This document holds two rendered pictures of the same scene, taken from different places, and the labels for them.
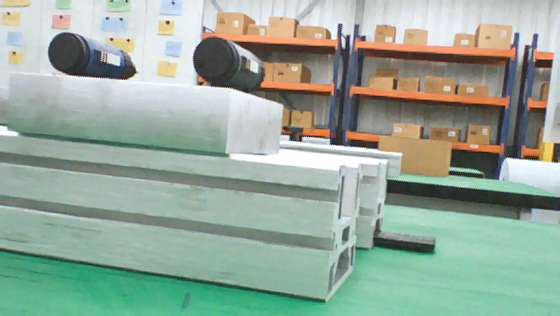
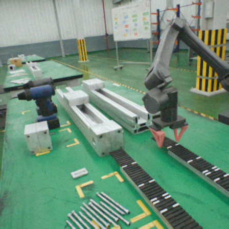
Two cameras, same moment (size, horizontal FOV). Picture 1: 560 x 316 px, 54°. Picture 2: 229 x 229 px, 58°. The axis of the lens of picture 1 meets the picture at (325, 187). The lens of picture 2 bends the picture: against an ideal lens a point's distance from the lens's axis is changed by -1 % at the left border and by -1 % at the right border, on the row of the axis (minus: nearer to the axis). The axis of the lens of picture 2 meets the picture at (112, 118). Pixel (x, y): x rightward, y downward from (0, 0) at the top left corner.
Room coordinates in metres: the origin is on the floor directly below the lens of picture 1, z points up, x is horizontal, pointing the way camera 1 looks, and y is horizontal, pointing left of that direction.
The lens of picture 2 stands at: (1.11, 1.38, 1.20)
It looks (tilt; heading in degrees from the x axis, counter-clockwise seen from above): 22 degrees down; 236
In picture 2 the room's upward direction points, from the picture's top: 6 degrees counter-clockwise
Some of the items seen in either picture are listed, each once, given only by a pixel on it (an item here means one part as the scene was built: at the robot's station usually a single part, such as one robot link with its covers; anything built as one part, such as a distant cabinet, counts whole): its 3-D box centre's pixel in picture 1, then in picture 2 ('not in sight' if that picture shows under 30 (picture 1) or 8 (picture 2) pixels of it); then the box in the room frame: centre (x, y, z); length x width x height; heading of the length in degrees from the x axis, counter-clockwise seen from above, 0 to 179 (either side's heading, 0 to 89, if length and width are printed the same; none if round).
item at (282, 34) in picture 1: (268, 100); not in sight; (10.64, 1.24, 1.58); 2.83 x 0.98 x 3.15; 79
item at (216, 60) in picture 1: (234, 125); (39, 97); (0.80, 0.14, 0.89); 0.20 x 0.08 x 0.22; 170
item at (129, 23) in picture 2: not in sight; (132, 39); (-3.39, -3.82, 0.97); 1.51 x 0.50 x 1.95; 99
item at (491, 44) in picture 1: (426, 113); not in sight; (10.06, -1.70, 1.59); 2.83 x 0.98 x 3.17; 79
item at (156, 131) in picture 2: not in sight; (162, 134); (0.61, 0.93, 0.85); 0.07 x 0.07 x 0.09; 78
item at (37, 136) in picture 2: not in sight; (41, 136); (0.93, 0.55, 0.83); 0.11 x 0.10 x 0.10; 164
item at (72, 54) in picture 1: (101, 114); (37, 109); (0.87, 0.36, 0.89); 0.20 x 0.08 x 0.22; 170
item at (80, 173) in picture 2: not in sight; (79, 173); (0.91, 0.84, 0.78); 0.05 x 0.03 x 0.01; 171
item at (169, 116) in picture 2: not in sight; (168, 114); (0.59, 0.94, 0.92); 0.10 x 0.07 x 0.07; 168
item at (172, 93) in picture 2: not in sight; (167, 97); (0.59, 0.94, 0.98); 0.07 x 0.06 x 0.07; 7
